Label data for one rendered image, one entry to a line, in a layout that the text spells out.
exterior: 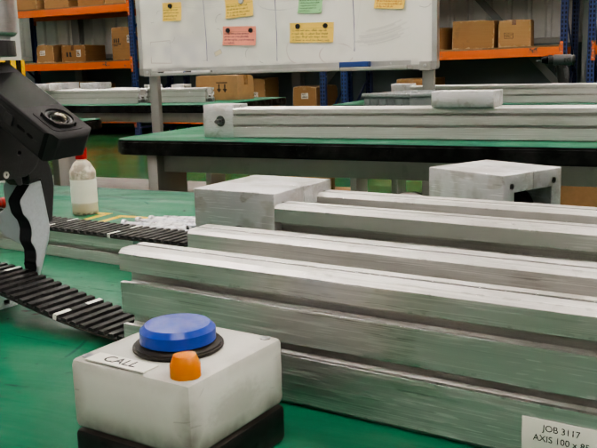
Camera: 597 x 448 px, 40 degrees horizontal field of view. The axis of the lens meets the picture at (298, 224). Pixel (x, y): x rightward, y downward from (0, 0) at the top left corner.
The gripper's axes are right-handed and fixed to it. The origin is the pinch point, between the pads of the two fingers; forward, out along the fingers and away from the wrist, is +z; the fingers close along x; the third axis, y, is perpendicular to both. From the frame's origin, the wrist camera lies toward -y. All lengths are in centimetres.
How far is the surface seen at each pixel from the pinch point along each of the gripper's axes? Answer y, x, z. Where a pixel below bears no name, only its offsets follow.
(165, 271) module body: -22.3, 4.9, -4.2
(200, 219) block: -9.8, -14.1, -3.5
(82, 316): -9.5, 0.8, 1.8
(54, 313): -8.1, 2.3, 1.3
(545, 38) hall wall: 250, -1027, -43
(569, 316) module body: -48.3, 4.9, -4.8
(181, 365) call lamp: -33.5, 16.5, -3.6
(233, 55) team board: 175, -267, -23
